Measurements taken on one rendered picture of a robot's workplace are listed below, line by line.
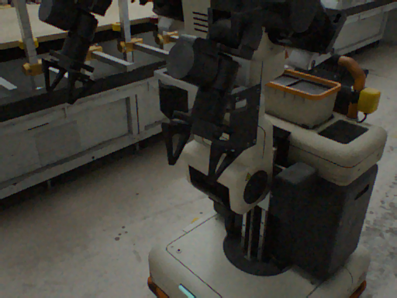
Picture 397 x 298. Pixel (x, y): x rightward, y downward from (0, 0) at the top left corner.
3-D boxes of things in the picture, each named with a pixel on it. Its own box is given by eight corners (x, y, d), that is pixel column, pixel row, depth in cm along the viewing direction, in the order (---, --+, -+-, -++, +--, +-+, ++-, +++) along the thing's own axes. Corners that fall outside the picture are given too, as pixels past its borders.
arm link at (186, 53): (266, 26, 62) (226, 19, 68) (222, 1, 54) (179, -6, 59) (240, 99, 65) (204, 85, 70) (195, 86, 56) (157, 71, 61)
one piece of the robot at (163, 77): (195, 108, 117) (195, 35, 107) (268, 140, 100) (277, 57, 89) (153, 124, 108) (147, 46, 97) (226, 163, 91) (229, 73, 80)
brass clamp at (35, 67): (57, 71, 179) (55, 60, 177) (28, 77, 171) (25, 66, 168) (50, 67, 183) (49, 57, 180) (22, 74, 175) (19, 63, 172)
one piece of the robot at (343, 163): (246, 208, 189) (261, 33, 148) (353, 272, 155) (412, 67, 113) (196, 241, 170) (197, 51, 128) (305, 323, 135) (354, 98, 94)
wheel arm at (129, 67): (132, 72, 174) (132, 62, 172) (126, 74, 172) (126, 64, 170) (81, 52, 201) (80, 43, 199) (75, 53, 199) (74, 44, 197)
